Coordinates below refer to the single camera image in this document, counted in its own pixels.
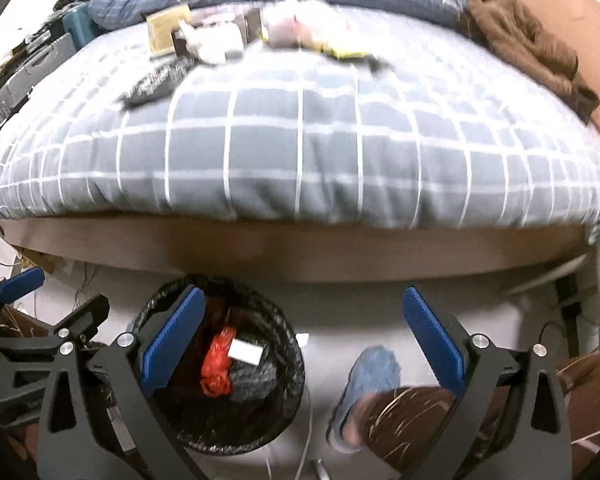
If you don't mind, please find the teal plastic crate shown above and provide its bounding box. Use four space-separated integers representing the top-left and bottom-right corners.
61 2 102 45

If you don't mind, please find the white paper card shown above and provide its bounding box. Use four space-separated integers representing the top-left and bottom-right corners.
227 338 264 367

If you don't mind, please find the brown printed cardboard box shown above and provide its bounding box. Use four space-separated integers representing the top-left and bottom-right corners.
145 2 263 57

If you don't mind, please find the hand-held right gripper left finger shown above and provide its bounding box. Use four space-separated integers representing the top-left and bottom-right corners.
36 286 207 480

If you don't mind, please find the black cable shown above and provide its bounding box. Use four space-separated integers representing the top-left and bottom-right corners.
536 319 581 357

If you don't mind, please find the grey plastic case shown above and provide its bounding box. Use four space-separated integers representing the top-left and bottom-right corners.
0 32 77 122

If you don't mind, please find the blue slipper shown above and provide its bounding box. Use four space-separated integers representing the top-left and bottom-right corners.
329 345 404 454

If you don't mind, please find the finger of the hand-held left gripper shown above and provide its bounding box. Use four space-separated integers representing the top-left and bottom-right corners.
0 266 46 311
0 294 112 361

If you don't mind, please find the person's leg in brown pants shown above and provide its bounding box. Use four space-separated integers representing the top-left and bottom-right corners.
362 350 600 480

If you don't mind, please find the red crumpled wrapper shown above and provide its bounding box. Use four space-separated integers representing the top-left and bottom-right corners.
200 326 239 397

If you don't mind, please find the bin with black bag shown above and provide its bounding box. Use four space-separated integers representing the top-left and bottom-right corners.
130 274 307 457

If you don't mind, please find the wooden bed frame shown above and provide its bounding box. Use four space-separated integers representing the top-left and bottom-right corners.
0 214 597 285

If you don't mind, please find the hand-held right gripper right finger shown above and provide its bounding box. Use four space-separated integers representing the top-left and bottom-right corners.
401 286 573 480

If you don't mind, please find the white cable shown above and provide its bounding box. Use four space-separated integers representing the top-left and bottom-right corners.
265 390 315 480

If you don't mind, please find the brown fleece jacket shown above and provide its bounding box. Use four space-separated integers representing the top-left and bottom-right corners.
459 0 600 127

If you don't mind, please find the wooden headboard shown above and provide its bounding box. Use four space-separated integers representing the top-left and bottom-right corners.
500 0 600 171

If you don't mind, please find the dark patterned packet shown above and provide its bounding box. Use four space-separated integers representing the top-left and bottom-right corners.
119 56 199 109

